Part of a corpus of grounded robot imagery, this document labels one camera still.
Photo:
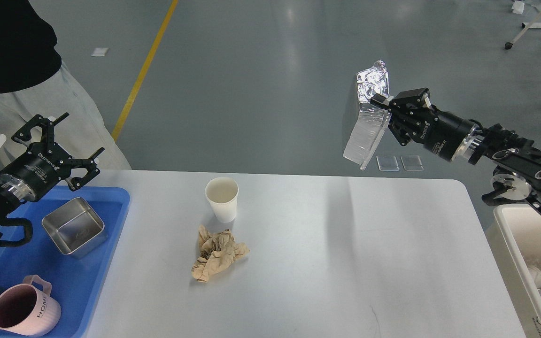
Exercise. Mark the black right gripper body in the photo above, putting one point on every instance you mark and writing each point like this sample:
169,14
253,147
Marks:
441,132

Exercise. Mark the white paper cup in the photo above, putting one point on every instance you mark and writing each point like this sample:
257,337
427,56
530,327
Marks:
222,194

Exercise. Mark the crumpled brown paper napkin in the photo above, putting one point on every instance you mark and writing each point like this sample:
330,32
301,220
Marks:
217,252

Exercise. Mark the pink ceramic mug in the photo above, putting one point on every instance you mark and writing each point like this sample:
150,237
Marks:
28,308

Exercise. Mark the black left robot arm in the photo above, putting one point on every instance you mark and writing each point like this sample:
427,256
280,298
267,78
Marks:
37,132

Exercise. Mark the clear plastic lid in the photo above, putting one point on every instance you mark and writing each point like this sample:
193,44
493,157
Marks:
412,163
387,163

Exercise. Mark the white cup in bin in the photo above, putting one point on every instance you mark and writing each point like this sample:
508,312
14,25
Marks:
535,274

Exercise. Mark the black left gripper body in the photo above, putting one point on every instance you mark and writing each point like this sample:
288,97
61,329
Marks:
35,172

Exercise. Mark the stainless steel rectangular container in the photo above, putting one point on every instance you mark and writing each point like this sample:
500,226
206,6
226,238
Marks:
75,228

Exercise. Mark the white plastic bin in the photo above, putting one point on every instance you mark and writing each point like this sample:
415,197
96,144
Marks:
515,241

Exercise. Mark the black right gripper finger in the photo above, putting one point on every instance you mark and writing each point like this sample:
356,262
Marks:
407,103
402,131

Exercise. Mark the blue plastic tray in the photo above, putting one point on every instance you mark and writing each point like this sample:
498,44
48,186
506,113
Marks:
76,283

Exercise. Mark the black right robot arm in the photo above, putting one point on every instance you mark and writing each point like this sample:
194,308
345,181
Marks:
517,176

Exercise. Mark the person in grey trousers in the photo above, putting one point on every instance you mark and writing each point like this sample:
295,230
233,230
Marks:
34,80

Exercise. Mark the aluminium foil tray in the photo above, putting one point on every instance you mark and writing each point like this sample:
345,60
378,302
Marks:
372,121

